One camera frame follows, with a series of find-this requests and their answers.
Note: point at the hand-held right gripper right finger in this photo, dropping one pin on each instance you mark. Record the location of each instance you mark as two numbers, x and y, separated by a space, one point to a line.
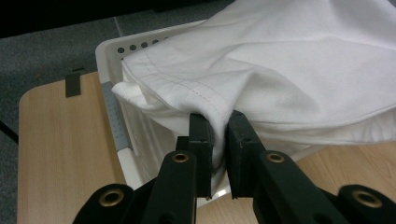
241 155

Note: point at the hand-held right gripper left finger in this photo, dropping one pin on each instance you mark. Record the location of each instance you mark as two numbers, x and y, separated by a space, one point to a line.
204 155

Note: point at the white printed t-shirt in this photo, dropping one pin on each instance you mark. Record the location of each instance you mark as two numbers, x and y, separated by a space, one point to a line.
264 77

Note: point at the white plastic basket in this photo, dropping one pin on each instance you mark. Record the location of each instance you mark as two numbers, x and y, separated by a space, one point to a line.
107 59

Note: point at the grey tape strip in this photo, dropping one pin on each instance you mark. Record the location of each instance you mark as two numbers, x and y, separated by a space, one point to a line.
73 84

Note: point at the black curtain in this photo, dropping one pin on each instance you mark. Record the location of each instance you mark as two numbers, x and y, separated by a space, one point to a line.
62 15

